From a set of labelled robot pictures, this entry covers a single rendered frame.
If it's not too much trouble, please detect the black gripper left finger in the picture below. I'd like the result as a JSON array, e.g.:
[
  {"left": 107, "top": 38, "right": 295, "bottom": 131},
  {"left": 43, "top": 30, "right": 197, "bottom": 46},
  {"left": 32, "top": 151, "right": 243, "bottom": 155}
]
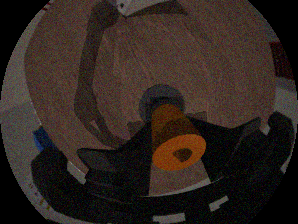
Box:
[{"left": 76, "top": 123, "right": 153, "bottom": 196}]

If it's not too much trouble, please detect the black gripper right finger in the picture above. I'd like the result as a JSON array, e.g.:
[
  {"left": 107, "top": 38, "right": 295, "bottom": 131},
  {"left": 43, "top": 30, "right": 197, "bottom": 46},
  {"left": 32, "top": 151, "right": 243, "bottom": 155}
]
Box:
[{"left": 188, "top": 117, "right": 262, "bottom": 183}]

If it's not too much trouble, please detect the orange knob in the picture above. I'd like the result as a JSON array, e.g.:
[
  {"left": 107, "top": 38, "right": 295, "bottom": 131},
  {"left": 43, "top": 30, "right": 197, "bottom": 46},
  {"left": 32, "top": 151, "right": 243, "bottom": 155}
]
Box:
[{"left": 152, "top": 104, "right": 206, "bottom": 171}]

